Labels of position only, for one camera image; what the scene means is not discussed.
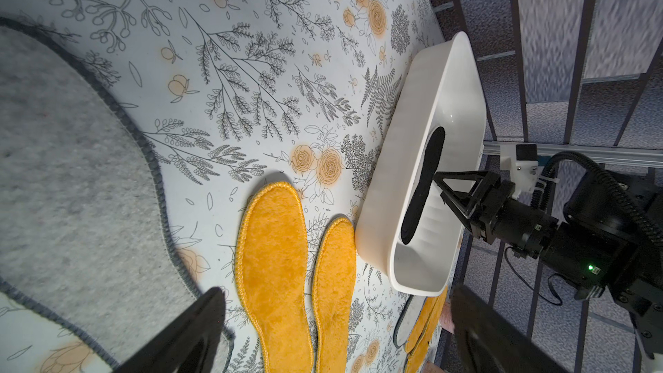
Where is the grey felt insole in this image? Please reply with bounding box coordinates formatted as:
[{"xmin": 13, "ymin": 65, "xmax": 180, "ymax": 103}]
[
  {"xmin": 393, "ymin": 295, "xmax": 422, "ymax": 348},
  {"xmin": 1, "ymin": 19, "xmax": 202, "ymax": 372}
]

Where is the orange insole centre right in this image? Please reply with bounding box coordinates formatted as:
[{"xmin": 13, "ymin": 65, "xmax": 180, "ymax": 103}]
[{"xmin": 312, "ymin": 217, "xmax": 357, "ymax": 372}]

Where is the orange insole centre left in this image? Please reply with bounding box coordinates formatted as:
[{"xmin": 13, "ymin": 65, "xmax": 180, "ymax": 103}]
[{"xmin": 235, "ymin": 181, "xmax": 314, "ymax": 372}]

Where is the orange insole far right inner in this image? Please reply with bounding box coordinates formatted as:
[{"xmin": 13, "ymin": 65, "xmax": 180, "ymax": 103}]
[{"xmin": 405, "ymin": 287, "xmax": 449, "ymax": 355}]

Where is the black corrugated cable conduit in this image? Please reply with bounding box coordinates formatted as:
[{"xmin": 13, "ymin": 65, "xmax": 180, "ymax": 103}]
[{"xmin": 536, "ymin": 151, "xmax": 663, "ymax": 250}]

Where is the orange insole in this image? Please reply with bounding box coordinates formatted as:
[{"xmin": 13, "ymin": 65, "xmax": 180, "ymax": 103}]
[
  {"xmin": 405, "ymin": 287, "xmax": 449, "ymax": 355},
  {"xmin": 403, "ymin": 319, "xmax": 439, "ymax": 373},
  {"xmin": 312, "ymin": 217, "xmax": 357, "ymax": 372},
  {"xmin": 235, "ymin": 181, "xmax": 314, "ymax": 372}
]

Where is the orange insole far right outer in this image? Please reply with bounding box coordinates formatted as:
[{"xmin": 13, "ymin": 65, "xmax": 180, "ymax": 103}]
[{"xmin": 403, "ymin": 319, "xmax": 439, "ymax": 373}]

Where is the grey felt insole left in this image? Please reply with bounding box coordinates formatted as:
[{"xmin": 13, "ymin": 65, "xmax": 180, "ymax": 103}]
[{"xmin": 1, "ymin": 19, "xmax": 202, "ymax": 372}]

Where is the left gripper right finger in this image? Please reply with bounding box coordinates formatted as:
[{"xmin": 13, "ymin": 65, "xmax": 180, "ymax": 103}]
[{"xmin": 451, "ymin": 285, "xmax": 565, "ymax": 373}]

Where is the white plastic storage box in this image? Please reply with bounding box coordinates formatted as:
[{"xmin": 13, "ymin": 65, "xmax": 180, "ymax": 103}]
[{"xmin": 356, "ymin": 31, "xmax": 487, "ymax": 296}]

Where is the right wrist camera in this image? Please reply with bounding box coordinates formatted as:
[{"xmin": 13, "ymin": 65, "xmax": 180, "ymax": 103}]
[{"xmin": 500, "ymin": 143, "xmax": 539, "ymax": 200}]

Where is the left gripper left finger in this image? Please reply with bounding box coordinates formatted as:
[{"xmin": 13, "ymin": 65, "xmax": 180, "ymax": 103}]
[{"xmin": 115, "ymin": 287, "xmax": 227, "ymax": 372}]

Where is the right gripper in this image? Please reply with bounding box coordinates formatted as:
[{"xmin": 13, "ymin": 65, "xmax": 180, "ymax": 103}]
[{"xmin": 433, "ymin": 171, "xmax": 559, "ymax": 259}]

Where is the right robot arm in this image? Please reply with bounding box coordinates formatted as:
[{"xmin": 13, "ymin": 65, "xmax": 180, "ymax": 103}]
[{"xmin": 433, "ymin": 167, "xmax": 662, "ymax": 359}]

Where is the grey felt insole right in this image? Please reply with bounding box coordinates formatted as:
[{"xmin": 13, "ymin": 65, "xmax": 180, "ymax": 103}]
[{"xmin": 393, "ymin": 295, "xmax": 422, "ymax": 348}]

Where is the floral table cloth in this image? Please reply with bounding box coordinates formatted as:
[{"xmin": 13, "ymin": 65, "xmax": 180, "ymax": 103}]
[{"xmin": 1, "ymin": 0, "xmax": 443, "ymax": 372}]

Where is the black insole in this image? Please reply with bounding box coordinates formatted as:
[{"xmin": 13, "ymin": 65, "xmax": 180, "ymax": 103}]
[{"xmin": 401, "ymin": 126, "xmax": 445, "ymax": 245}]

